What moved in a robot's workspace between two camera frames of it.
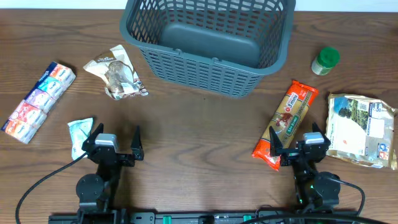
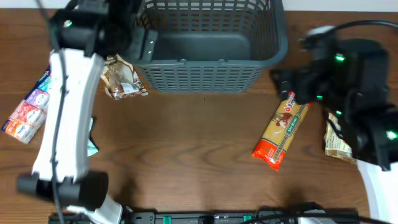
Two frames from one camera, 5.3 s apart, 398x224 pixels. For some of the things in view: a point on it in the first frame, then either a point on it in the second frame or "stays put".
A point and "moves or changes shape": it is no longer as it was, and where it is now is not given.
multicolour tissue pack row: (30, 112) stays put
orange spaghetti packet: (286, 122) stays put
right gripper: (289, 155) -> (304, 77)
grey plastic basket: (224, 46) moves or changes shape
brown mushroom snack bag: (116, 66) stays put
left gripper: (128, 160) -> (139, 38)
